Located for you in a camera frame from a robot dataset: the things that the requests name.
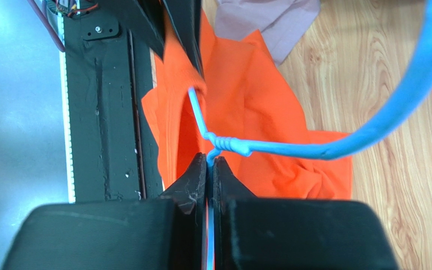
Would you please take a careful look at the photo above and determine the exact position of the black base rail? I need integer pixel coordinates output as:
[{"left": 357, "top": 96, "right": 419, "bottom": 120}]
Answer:
[{"left": 57, "top": 1, "right": 164, "bottom": 203}]

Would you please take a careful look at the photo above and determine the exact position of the orange t-shirt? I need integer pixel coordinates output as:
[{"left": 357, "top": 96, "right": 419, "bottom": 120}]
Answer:
[{"left": 142, "top": 15, "right": 353, "bottom": 200}]

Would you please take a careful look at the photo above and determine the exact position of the light blue wire hanger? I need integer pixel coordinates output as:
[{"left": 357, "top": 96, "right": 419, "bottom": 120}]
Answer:
[{"left": 187, "top": 0, "right": 432, "bottom": 270}]

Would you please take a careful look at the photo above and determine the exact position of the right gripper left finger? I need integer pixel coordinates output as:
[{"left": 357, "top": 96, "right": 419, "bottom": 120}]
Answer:
[{"left": 2, "top": 153, "right": 206, "bottom": 269}]

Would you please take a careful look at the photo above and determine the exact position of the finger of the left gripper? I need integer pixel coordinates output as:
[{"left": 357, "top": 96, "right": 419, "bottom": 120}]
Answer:
[
  {"left": 100, "top": 0, "right": 165, "bottom": 58},
  {"left": 163, "top": 0, "right": 204, "bottom": 77}
]

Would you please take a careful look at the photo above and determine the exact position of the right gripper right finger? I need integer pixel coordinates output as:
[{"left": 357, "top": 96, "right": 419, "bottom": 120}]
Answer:
[{"left": 213, "top": 157, "right": 398, "bottom": 269}]

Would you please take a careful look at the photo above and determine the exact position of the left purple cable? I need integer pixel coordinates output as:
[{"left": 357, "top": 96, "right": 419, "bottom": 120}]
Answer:
[{"left": 26, "top": 0, "right": 67, "bottom": 53}]

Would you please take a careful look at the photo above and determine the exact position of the mauve pixel-print t-shirt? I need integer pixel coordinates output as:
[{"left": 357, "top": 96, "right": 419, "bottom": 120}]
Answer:
[{"left": 214, "top": 0, "right": 321, "bottom": 66}]

